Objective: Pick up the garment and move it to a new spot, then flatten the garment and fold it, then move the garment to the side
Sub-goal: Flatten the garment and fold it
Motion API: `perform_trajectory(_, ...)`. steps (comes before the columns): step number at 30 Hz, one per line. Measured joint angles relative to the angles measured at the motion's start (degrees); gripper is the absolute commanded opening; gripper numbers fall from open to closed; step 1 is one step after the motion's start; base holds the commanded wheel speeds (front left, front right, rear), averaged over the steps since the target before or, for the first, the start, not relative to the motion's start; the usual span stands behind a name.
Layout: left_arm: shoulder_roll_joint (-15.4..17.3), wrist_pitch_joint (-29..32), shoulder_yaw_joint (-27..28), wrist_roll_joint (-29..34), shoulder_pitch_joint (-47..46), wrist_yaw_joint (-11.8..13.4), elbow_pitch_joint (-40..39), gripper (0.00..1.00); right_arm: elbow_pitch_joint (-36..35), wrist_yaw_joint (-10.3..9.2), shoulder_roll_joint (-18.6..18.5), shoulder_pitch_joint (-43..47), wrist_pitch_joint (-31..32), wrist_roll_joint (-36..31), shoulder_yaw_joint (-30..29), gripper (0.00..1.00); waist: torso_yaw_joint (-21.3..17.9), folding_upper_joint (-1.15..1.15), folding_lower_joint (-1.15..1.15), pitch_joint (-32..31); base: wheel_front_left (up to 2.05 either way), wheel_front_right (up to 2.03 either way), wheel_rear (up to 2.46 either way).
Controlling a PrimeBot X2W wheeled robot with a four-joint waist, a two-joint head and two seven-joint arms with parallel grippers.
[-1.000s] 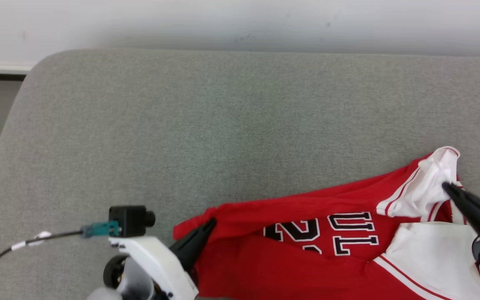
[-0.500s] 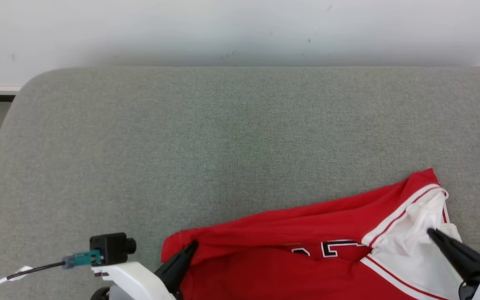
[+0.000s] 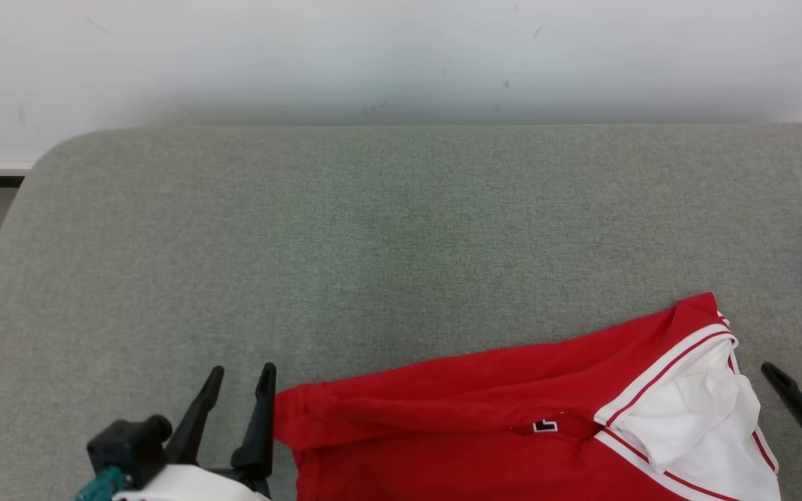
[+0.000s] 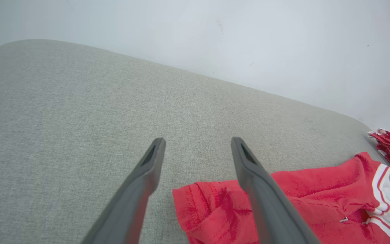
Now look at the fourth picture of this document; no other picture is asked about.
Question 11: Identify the red white striped jersey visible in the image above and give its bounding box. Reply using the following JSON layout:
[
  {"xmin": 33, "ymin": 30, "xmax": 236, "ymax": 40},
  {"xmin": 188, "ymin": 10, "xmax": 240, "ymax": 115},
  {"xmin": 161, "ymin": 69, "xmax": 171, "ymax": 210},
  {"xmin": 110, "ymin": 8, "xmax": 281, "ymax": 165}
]
[{"xmin": 172, "ymin": 152, "xmax": 390, "ymax": 244}]

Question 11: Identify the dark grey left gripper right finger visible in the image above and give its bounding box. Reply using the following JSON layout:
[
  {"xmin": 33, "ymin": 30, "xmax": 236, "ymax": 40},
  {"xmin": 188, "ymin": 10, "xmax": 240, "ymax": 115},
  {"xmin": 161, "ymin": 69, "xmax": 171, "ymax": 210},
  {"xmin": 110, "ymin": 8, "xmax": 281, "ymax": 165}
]
[{"xmin": 231, "ymin": 137, "xmax": 321, "ymax": 244}]

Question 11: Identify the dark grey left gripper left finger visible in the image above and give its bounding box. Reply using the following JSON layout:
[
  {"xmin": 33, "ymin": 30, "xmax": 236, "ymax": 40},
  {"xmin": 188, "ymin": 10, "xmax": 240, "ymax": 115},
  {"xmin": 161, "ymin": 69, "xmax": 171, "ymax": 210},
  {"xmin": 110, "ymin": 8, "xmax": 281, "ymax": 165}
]
[{"xmin": 80, "ymin": 137, "xmax": 166, "ymax": 244}]

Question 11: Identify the grey fabric sofa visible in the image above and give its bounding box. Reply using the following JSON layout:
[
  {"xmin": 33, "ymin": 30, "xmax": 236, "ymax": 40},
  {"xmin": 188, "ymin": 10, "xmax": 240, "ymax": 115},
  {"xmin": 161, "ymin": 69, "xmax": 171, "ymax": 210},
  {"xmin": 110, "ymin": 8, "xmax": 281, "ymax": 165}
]
[{"xmin": 0, "ymin": 39, "xmax": 390, "ymax": 244}]

